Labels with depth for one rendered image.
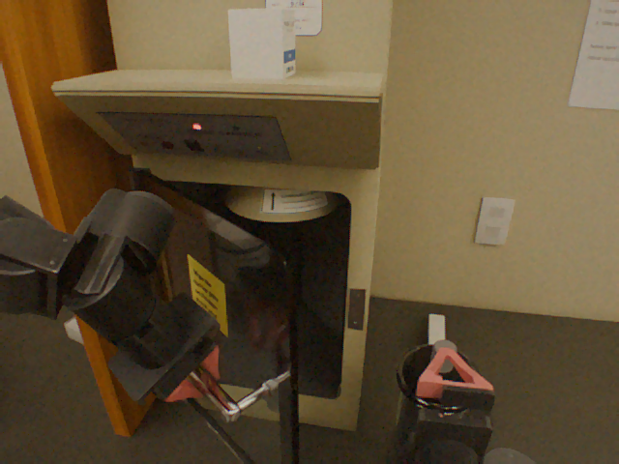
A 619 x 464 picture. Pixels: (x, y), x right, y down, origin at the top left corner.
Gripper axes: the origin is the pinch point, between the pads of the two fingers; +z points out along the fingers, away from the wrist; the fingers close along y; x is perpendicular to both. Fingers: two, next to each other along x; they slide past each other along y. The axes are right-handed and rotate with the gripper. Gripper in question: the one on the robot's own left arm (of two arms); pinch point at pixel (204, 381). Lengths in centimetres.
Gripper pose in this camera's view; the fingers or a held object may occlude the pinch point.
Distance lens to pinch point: 50.2
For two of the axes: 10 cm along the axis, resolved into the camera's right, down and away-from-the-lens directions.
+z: 2.9, 6.6, 6.9
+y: -6.5, 6.6, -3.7
